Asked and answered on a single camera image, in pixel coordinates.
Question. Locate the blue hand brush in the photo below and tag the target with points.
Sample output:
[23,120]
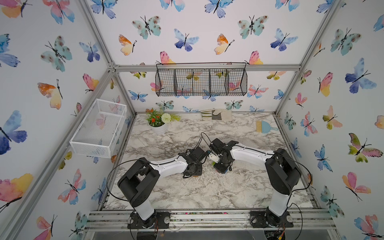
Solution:
[264,127]

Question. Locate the black wire basket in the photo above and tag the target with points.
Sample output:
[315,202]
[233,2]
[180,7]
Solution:
[201,79]

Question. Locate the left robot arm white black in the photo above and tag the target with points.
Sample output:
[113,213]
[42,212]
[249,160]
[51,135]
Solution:
[139,181]

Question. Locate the aluminium rail front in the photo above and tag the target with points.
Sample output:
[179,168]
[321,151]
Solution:
[209,220]

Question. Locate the potted plant white pot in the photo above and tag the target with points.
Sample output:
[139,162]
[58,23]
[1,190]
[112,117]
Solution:
[159,120]

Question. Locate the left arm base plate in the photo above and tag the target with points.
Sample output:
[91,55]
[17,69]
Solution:
[150,220]

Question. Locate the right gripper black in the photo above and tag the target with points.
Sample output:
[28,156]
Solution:
[219,169]

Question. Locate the work glove beige grey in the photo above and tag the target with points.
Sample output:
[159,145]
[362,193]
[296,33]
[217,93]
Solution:
[216,115]

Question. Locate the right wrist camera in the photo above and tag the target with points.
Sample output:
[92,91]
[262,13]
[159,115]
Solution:
[213,157]

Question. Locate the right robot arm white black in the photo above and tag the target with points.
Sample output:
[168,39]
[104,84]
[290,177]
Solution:
[282,171]

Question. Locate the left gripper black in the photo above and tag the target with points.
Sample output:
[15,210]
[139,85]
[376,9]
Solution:
[199,171]

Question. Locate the white mesh basket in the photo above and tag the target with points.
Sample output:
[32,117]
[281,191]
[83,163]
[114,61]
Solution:
[98,132]

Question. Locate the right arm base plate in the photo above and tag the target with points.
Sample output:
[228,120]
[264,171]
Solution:
[267,219]

